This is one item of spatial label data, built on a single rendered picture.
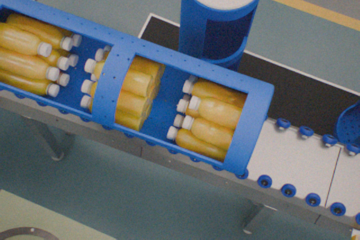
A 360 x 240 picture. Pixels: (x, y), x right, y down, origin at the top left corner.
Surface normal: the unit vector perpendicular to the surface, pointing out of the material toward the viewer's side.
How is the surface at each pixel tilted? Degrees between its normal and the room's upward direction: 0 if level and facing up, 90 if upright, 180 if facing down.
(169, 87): 36
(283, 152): 0
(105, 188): 0
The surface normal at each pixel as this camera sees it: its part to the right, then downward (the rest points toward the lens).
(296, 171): 0.03, -0.37
